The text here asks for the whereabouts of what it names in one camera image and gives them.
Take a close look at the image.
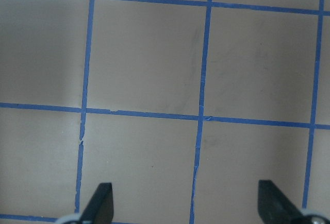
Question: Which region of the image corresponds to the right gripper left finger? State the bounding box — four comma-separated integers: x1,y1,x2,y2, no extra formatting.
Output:
78,183,114,224

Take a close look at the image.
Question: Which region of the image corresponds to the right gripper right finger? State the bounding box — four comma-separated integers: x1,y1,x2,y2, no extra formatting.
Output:
258,180,304,224

